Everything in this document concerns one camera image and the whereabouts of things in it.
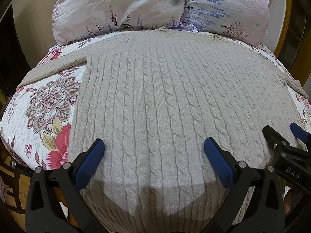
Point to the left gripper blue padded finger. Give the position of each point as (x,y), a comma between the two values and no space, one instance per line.
(300,133)

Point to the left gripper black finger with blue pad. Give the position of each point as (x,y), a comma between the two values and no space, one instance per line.
(54,203)
(254,202)

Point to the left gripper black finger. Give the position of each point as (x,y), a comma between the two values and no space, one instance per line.
(275,141)

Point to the beige cable knit sweater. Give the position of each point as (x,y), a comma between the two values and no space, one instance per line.
(153,97)

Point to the wooden bedside furniture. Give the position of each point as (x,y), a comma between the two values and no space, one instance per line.
(14,190)

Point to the white floral quilted bedspread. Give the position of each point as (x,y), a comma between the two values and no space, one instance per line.
(36,124)

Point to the lavender floral right pillow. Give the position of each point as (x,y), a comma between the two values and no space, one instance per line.
(244,20)

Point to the pink floral left pillow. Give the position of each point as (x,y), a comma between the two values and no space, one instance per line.
(76,20)

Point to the wooden headboard frame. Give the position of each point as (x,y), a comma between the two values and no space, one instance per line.
(289,37)

